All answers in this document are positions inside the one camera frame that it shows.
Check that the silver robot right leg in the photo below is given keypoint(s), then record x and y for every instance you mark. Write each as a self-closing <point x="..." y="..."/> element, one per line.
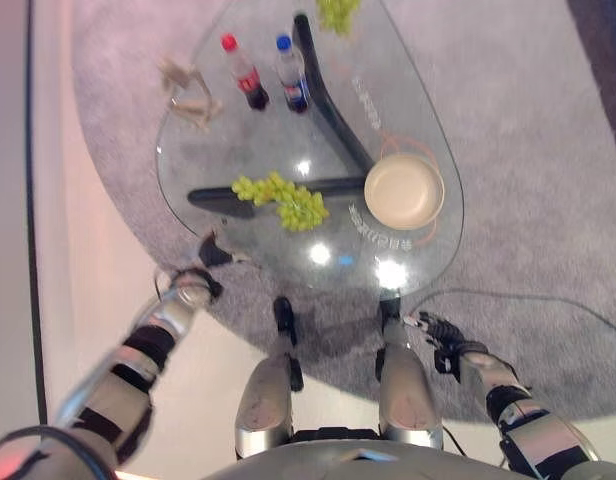
<point x="405" y="385"/>

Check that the blue cap cola bottle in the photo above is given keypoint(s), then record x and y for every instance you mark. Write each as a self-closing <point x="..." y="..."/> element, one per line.
<point x="291" y="75"/>

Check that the grey round rug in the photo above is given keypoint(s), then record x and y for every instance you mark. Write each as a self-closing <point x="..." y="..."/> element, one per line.
<point x="368" y="200"/>

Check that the red cap cola bottle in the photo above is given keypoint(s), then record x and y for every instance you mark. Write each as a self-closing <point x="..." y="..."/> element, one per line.
<point x="244" y="73"/>

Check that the black table leg frame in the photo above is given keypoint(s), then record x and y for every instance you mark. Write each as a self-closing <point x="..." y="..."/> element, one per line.
<point x="318" y="135"/>

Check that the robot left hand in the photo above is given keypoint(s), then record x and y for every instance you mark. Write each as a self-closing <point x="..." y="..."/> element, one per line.
<point x="211" y="252"/>

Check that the beige round plate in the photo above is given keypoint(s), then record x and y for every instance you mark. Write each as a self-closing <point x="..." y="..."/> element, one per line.
<point x="404" y="191"/>

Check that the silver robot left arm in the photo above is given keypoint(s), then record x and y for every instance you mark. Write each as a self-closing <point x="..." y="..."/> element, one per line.
<point x="113" y="380"/>

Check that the silver robot leg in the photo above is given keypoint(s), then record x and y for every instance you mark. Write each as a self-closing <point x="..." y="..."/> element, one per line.
<point x="405" y="385"/>
<point x="268" y="395"/>

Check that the grey robot torso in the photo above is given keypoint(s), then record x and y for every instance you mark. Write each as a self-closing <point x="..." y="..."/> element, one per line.
<point x="358" y="462"/>

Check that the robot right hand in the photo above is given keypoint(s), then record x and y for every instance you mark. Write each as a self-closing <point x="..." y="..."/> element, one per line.
<point x="440" y="332"/>

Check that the green grape bunch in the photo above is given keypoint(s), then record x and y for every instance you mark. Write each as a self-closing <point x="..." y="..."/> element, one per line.
<point x="283" y="200"/>
<point x="338" y="15"/>

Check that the glass coffee table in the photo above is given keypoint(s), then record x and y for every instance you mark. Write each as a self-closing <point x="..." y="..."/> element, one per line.
<point x="308" y="150"/>

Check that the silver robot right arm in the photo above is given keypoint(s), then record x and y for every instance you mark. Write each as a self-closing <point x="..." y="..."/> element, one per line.
<point x="520" y="415"/>

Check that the wooden mannequin figure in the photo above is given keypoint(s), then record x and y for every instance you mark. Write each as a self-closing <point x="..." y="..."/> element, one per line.
<point x="190" y="95"/>

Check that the silver robot left leg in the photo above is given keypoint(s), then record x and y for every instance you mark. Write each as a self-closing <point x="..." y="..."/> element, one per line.
<point x="268" y="395"/>

